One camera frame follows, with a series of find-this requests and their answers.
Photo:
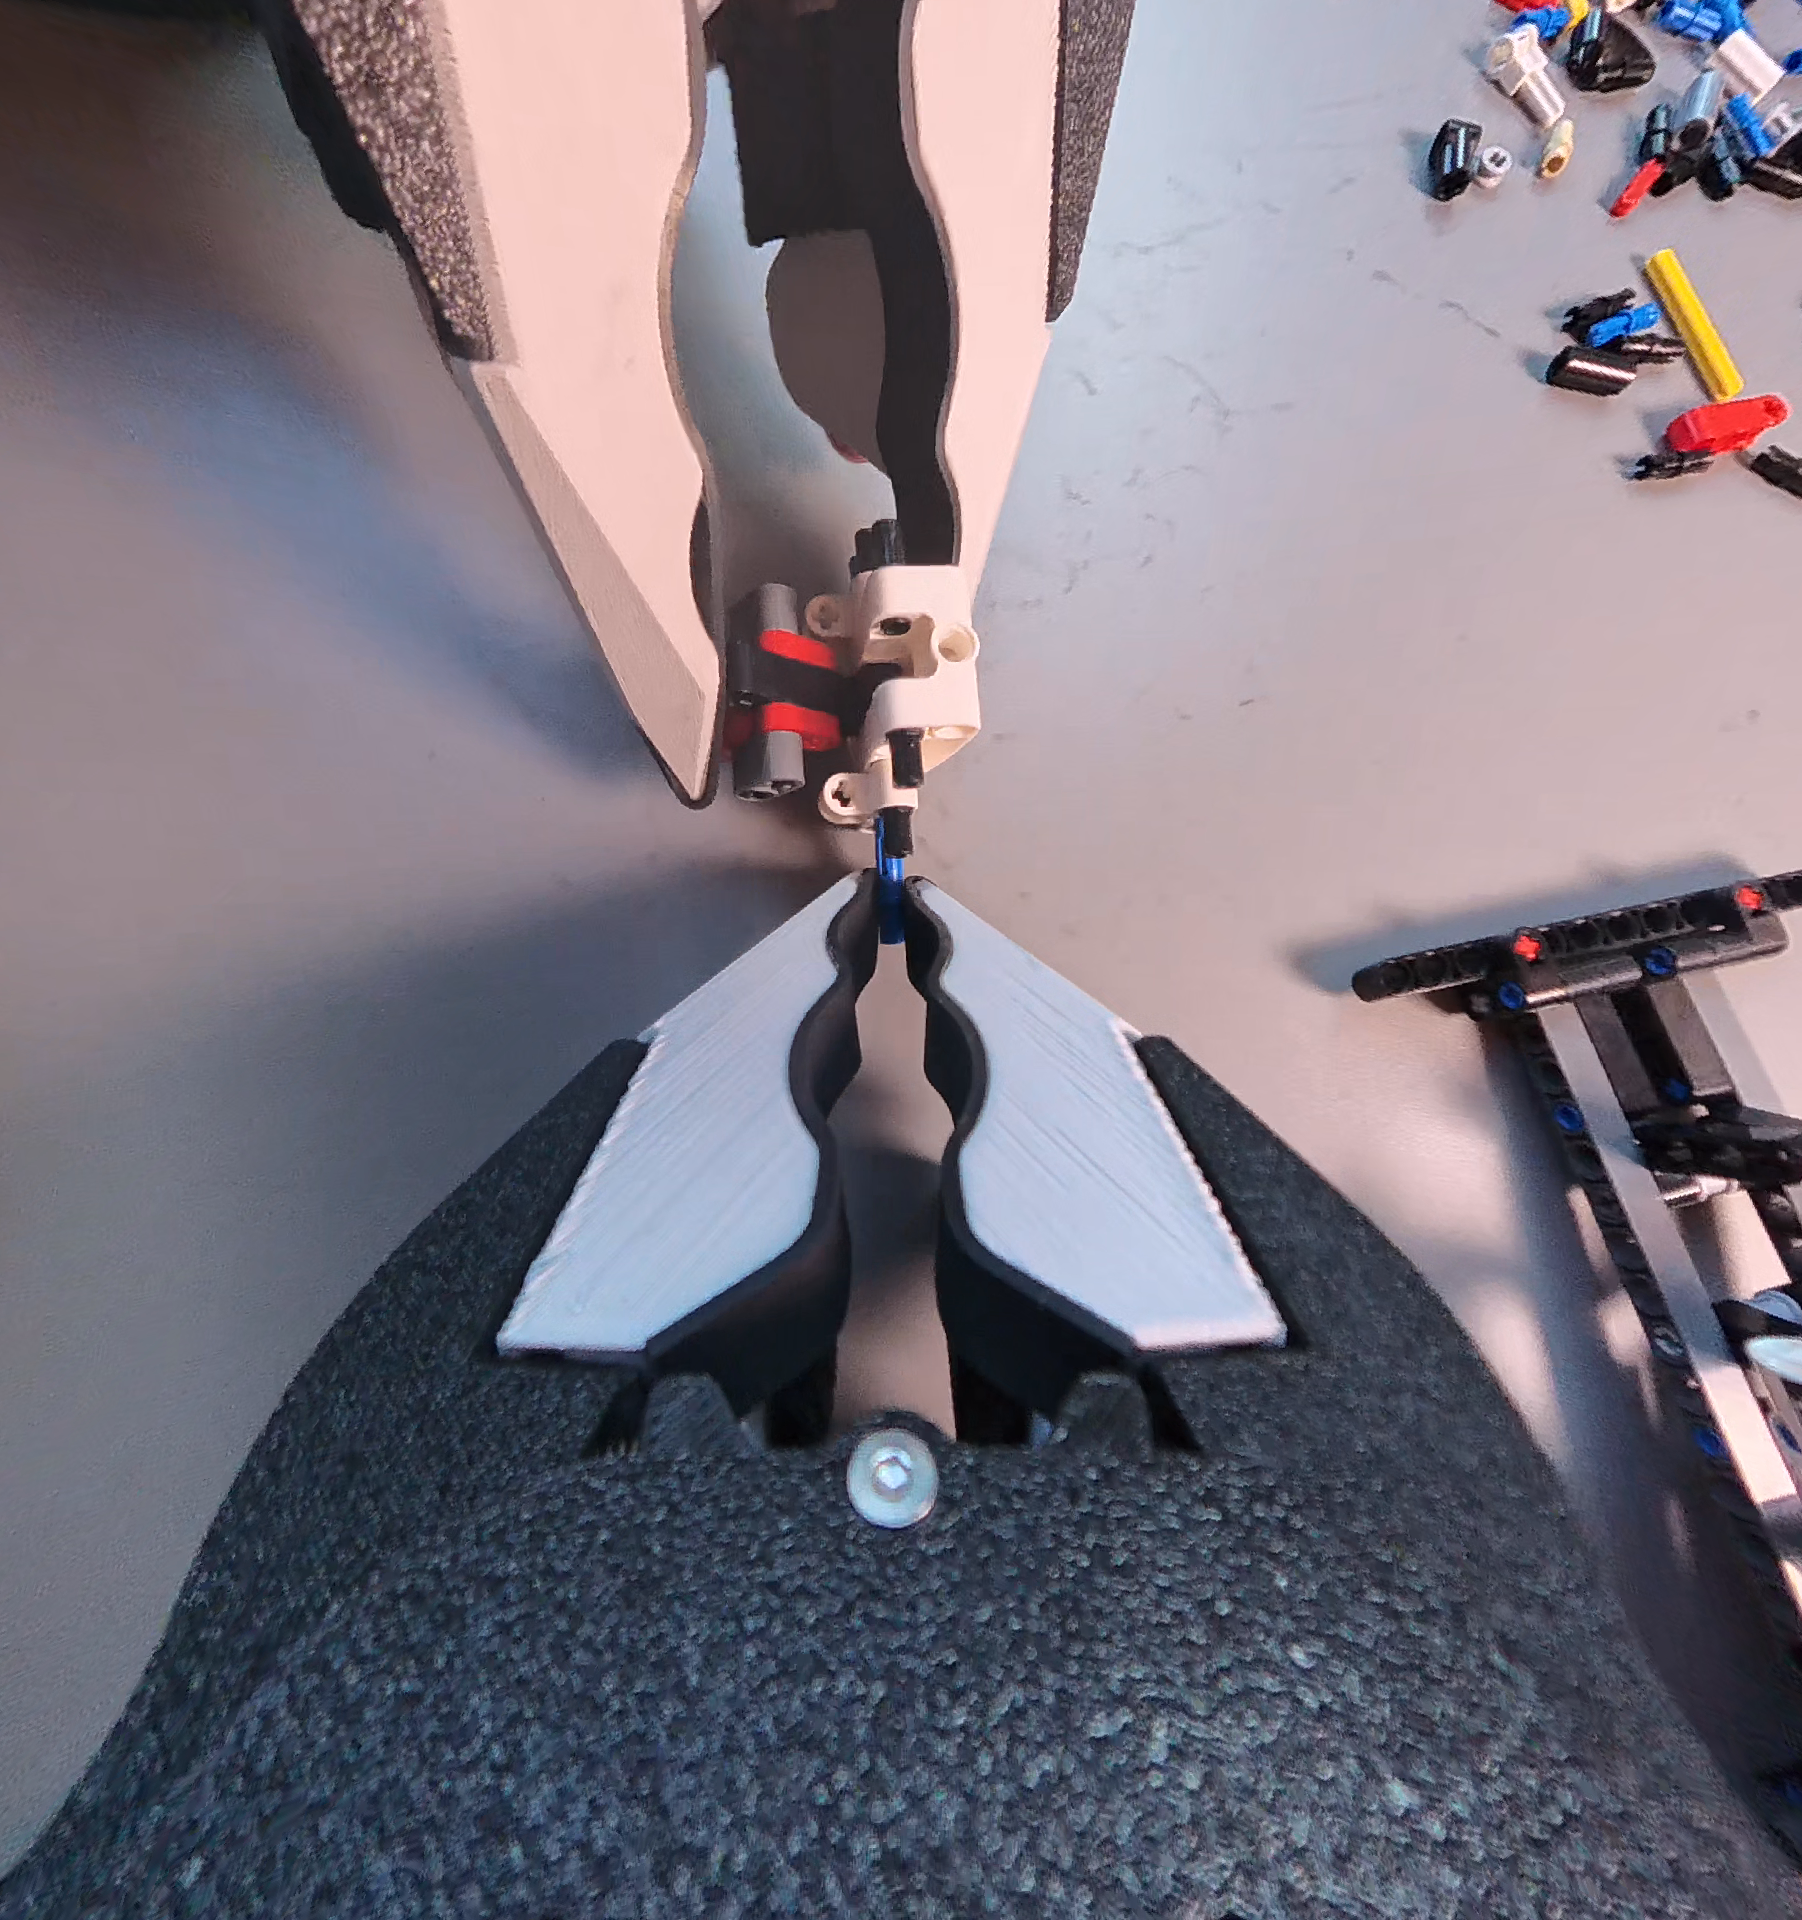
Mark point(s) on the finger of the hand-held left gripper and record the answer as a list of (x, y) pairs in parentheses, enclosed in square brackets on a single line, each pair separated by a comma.
[(572, 272), (992, 243)]

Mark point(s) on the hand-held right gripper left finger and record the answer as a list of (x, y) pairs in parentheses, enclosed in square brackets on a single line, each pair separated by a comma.
[(676, 1171)]

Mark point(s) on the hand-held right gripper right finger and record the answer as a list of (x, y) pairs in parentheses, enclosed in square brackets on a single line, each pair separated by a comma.
[(1113, 1171)]

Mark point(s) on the blue toy brick pin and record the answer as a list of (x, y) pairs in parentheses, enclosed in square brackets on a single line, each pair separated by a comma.
[(889, 886)]

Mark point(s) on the small white toy brick assembly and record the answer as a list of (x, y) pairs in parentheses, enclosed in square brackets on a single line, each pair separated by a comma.
[(895, 661)]

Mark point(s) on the black toy vehicle chassis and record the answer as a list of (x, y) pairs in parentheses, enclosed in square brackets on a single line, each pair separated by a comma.
[(1681, 1111)]

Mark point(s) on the grey desk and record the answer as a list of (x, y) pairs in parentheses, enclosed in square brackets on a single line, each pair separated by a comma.
[(242, 901)]

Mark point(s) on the pile of small toy brick parts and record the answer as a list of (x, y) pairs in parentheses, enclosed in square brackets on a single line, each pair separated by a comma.
[(1711, 182)]

